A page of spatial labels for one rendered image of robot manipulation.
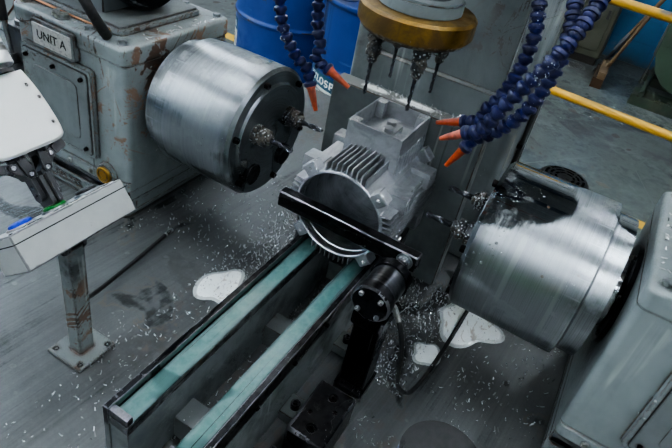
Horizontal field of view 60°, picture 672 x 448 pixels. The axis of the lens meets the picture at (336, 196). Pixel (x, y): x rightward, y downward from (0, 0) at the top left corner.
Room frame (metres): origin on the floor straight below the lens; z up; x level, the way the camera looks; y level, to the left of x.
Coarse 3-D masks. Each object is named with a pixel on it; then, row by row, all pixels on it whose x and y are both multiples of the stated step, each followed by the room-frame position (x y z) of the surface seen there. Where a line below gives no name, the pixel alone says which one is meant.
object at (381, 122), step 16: (368, 112) 0.92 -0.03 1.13; (384, 112) 0.94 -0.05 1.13; (400, 112) 0.94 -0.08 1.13; (416, 112) 0.93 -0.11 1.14; (352, 128) 0.85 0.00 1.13; (368, 128) 0.84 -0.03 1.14; (384, 128) 0.87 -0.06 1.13; (400, 128) 0.89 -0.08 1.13; (416, 128) 0.87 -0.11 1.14; (352, 144) 0.85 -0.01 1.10; (368, 144) 0.84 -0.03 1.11; (384, 144) 0.83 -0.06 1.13; (400, 144) 0.82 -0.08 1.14; (416, 144) 0.88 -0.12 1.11; (400, 160) 0.82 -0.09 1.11
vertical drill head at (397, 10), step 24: (360, 0) 0.87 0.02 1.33; (384, 0) 0.85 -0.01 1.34; (408, 0) 0.83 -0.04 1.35; (432, 0) 0.85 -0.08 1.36; (456, 0) 0.88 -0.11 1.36; (384, 24) 0.81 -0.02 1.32; (408, 24) 0.80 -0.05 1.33; (432, 24) 0.81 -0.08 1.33; (456, 24) 0.83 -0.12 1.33; (408, 48) 0.81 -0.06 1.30; (432, 48) 0.81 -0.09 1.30; (456, 48) 0.83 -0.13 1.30; (408, 96) 0.83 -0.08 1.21
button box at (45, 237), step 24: (96, 192) 0.61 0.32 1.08; (120, 192) 0.63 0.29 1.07; (48, 216) 0.54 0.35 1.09; (72, 216) 0.56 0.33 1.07; (96, 216) 0.58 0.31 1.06; (120, 216) 0.61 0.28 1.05; (0, 240) 0.50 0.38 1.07; (24, 240) 0.50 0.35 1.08; (48, 240) 0.52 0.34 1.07; (72, 240) 0.54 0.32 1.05; (0, 264) 0.50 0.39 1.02; (24, 264) 0.48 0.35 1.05
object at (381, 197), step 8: (424, 152) 0.90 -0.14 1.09; (432, 152) 0.92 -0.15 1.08; (312, 160) 0.79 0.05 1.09; (320, 160) 0.80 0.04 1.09; (424, 160) 0.90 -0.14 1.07; (304, 168) 0.79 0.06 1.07; (312, 168) 0.78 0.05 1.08; (320, 168) 0.79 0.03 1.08; (376, 192) 0.74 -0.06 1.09; (384, 192) 0.75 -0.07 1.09; (376, 200) 0.74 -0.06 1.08; (384, 200) 0.73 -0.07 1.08; (296, 224) 0.79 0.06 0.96; (304, 232) 0.78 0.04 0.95; (360, 256) 0.74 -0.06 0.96; (368, 256) 0.74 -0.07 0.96; (360, 264) 0.74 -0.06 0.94; (368, 264) 0.73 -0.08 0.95
